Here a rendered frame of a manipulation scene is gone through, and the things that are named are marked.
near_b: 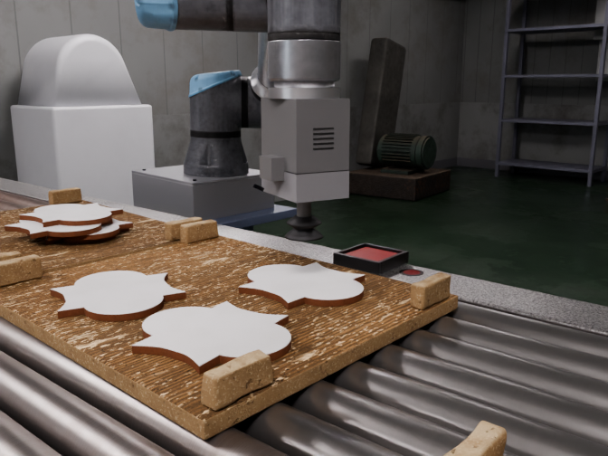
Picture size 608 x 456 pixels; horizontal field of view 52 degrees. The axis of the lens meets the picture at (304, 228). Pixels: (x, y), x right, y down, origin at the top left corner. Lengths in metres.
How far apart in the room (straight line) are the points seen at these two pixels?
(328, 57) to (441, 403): 0.34
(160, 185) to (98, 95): 2.90
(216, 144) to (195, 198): 0.15
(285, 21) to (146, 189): 0.90
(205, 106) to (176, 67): 4.14
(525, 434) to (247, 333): 0.24
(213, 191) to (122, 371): 0.87
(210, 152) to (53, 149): 2.79
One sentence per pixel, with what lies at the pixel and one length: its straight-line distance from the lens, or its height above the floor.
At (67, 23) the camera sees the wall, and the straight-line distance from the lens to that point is 5.06.
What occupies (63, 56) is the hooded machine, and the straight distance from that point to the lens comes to 4.20.
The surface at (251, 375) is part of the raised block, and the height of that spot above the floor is 0.95.
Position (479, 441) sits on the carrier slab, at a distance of 0.38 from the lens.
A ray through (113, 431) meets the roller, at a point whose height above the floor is 0.92.
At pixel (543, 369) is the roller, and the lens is 0.58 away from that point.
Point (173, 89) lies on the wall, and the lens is 5.51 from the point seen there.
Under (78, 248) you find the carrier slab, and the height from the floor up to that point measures 0.94.
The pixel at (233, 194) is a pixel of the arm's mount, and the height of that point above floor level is 0.92.
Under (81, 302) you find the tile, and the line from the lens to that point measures 0.67.
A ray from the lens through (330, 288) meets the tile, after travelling 0.67.
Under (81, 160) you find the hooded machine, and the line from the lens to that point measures 4.20.
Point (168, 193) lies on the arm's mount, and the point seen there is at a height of 0.92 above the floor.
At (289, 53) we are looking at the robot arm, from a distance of 0.63.
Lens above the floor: 1.16
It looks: 13 degrees down
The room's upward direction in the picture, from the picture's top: straight up
